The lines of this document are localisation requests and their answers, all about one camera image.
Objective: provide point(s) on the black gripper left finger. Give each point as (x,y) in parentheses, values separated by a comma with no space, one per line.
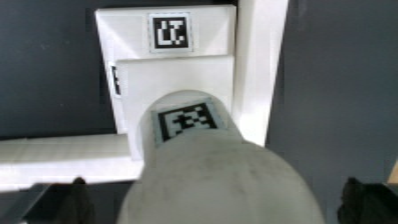
(61,205)

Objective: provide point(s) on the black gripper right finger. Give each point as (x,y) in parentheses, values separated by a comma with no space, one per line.
(369,203)

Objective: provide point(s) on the white lamp bulb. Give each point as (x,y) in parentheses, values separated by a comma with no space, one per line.
(216,181)

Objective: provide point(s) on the white lamp base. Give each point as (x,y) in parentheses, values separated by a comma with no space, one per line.
(168,46)

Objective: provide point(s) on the white L-shaped table fence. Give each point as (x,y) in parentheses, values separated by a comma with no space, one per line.
(54,159)

